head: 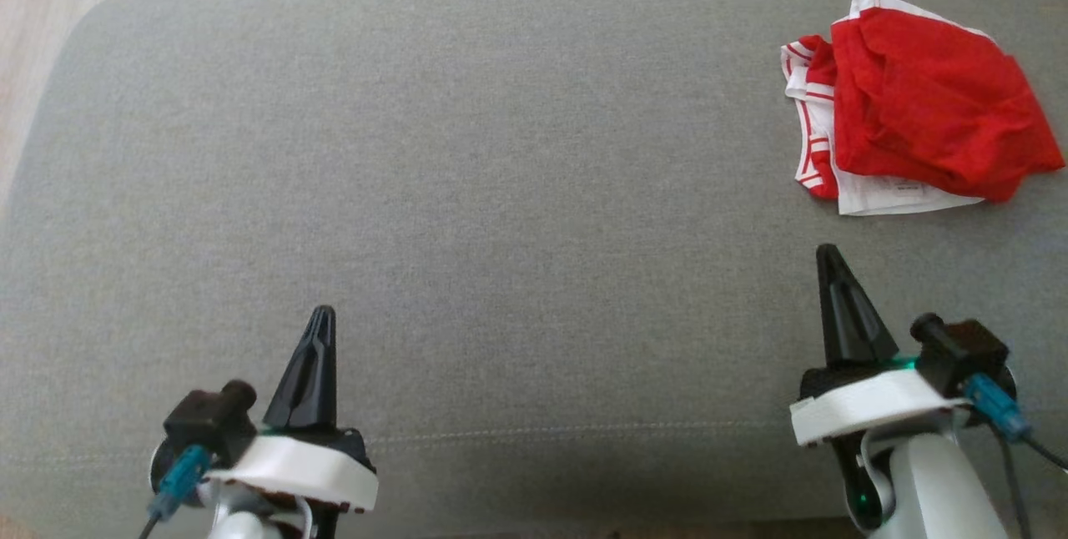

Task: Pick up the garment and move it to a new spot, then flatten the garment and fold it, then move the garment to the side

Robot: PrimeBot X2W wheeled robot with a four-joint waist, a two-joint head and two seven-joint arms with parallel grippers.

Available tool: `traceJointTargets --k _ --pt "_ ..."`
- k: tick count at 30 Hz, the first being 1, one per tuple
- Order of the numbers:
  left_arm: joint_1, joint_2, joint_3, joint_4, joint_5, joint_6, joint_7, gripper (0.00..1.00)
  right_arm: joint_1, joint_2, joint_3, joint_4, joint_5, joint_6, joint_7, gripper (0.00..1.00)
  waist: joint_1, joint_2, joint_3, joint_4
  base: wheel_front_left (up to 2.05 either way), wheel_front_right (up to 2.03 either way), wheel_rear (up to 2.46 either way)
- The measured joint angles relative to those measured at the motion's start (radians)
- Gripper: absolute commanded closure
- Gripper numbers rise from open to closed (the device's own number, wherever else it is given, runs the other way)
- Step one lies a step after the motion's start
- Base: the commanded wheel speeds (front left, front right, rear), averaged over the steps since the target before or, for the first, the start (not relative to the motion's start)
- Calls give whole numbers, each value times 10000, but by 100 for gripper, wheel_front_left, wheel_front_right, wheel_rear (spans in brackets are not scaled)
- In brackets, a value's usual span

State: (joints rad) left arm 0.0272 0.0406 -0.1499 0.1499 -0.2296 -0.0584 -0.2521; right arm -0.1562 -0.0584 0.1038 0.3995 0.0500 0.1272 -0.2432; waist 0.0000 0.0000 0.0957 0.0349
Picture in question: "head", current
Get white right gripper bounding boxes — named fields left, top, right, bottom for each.
left=789, top=243, right=974, bottom=447

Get red shirt with striped trim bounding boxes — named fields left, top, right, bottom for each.
left=779, top=0, right=995, bottom=217

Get red shorts with white trim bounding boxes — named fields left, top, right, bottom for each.
left=829, top=5, right=1067, bottom=204

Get teal camera cable connector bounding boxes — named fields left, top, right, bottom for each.
left=148, top=444, right=212, bottom=521
left=963, top=371, right=1032, bottom=443

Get teal right camera cable connector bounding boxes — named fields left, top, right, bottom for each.
left=963, top=371, right=1032, bottom=443

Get teal left camera cable connector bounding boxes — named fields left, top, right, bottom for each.
left=148, top=444, right=212, bottom=521

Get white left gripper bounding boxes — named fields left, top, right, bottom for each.
left=204, top=305, right=380, bottom=515

